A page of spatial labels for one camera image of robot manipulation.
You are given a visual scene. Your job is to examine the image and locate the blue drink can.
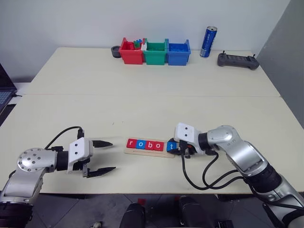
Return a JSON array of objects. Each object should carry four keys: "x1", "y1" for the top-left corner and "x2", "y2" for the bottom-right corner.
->
[{"x1": 199, "y1": 26, "x2": 219, "y2": 58}]

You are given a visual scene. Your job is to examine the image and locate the black round container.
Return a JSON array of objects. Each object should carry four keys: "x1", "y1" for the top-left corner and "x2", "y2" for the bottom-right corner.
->
[{"x1": 110, "y1": 45, "x2": 123, "y2": 58}]

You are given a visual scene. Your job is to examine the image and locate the grey remote controller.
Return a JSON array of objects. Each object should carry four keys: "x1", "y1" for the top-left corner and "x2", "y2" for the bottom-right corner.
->
[{"x1": 217, "y1": 50, "x2": 260, "y2": 70}]

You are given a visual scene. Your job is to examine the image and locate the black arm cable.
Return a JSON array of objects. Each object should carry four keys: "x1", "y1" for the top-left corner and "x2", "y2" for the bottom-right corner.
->
[
  {"x1": 44, "y1": 125, "x2": 86, "y2": 151},
  {"x1": 181, "y1": 151, "x2": 246, "y2": 191}
]

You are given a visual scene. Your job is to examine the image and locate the blue plastic bin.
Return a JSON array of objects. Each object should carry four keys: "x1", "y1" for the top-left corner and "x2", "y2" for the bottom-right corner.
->
[{"x1": 165, "y1": 38, "x2": 191, "y2": 66}]

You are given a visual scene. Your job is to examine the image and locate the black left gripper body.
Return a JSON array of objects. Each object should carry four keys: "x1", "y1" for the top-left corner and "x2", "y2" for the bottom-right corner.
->
[{"x1": 72, "y1": 159, "x2": 91, "y2": 178}]

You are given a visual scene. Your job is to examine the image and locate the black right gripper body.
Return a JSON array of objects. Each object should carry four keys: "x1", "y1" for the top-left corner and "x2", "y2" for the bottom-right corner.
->
[{"x1": 178, "y1": 140, "x2": 198, "y2": 159}]

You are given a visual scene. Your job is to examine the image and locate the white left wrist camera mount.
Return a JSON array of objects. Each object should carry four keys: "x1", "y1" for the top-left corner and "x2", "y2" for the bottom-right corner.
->
[{"x1": 66, "y1": 137, "x2": 94, "y2": 174}]

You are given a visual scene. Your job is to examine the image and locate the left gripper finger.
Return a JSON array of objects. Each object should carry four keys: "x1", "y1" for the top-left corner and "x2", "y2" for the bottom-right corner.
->
[
  {"x1": 86, "y1": 167, "x2": 117, "y2": 179},
  {"x1": 92, "y1": 140, "x2": 114, "y2": 149}
]

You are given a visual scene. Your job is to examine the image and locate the dark rounded shape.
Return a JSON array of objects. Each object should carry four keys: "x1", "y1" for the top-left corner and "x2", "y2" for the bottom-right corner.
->
[
  {"x1": 118, "y1": 202, "x2": 146, "y2": 228},
  {"x1": 178, "y1": 195, "x2": 208, "y2": 228}
]

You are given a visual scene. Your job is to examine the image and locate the red letter tile o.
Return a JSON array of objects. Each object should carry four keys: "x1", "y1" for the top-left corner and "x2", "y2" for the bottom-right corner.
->
[{"x1": 153, "y1": 140, "x2": 165, "y2": 152}]

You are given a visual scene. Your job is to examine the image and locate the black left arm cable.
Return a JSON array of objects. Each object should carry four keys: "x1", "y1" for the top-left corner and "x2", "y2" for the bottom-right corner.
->
[{"x1": 44, "y1": 125, "x2": 86, "y2": 151}]

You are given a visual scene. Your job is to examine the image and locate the dark laptop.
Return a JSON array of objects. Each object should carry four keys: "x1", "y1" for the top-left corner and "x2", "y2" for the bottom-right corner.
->
[{"x1": 0, "y1": 62, "x2": 18, "y2": 113}]

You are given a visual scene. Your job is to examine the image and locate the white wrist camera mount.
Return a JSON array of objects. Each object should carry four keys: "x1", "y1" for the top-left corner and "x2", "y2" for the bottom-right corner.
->
[
  {"x1": 66, "y1": 137, "x2": 94, "y2": 174},
  {"x1": 173, "y1": 122, "x2": 203, "y2": 154}
]

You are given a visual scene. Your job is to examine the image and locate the red plastic bin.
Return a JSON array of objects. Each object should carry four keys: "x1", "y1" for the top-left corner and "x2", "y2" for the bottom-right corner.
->
[{"x1": 118, "y1": 37, "x2": 146, "y2": 65}]

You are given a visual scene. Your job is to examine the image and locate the green plastic bin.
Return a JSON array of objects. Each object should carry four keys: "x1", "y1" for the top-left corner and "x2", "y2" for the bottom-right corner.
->
[{"x1": 142, "y1": 39, "x2": 168, "y2": 66}]

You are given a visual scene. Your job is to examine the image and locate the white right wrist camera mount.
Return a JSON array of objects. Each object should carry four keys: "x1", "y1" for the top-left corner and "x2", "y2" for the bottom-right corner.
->
[{"x1": 173, "y1": 122, "x2": 203, "y2": 154}]

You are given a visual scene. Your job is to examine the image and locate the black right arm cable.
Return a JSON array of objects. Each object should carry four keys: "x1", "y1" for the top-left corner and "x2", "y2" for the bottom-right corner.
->
[{"x1": 181, "y1": 151, "x2": 246, "y2": 191}]

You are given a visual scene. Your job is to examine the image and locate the black smartphone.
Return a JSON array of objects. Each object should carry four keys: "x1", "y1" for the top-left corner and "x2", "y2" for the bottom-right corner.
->
[{"x1": 0, "y1": 104, "x2": 17, "y2": 127}]

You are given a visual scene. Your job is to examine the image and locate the wooden letter tray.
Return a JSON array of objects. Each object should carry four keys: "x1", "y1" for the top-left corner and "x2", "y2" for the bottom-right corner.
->
[{"x1": 123, "y1": 137, "x2": 176, "y2": 159}]

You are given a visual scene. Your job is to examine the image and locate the blue letter tile t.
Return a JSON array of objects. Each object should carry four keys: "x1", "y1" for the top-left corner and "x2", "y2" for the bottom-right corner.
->
[{"x1": 166, "y1": 141, "x2": 179, "y2": 153}]

